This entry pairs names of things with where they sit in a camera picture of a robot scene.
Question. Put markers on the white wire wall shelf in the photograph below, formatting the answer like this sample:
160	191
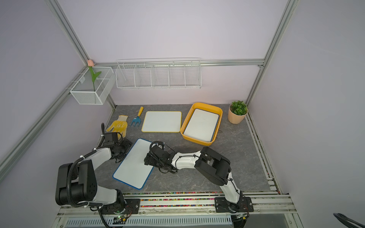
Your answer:
159	73

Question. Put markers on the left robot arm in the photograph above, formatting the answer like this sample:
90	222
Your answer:
77	184

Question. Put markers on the blue garden fork yellow handle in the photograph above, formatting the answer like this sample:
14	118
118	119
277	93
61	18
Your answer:
137	120

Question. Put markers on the blue-framed whiteboard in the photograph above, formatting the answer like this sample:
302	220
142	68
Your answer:
202	125
132	170

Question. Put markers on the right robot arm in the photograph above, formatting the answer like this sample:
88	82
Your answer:
212	165

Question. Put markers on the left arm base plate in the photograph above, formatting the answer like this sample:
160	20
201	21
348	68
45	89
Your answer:
128	207

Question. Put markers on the potted green plant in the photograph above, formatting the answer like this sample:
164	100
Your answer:
237	112

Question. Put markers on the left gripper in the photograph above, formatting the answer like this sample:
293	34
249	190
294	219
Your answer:
128	144

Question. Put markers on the yellow-framed whiteboard back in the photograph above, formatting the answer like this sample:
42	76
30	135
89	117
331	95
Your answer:
162	122

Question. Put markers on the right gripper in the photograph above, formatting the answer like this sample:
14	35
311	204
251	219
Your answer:
149	161

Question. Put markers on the yellow work glove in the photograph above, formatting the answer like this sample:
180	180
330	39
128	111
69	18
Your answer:
119	126

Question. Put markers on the artificial pink tulip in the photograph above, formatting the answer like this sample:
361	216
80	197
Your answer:
94	75

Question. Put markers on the white mesh corner basket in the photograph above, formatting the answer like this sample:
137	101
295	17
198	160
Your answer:
83	91

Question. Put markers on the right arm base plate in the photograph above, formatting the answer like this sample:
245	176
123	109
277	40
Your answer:
243	205

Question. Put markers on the yellow plastic storage box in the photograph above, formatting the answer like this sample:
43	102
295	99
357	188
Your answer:
206	107

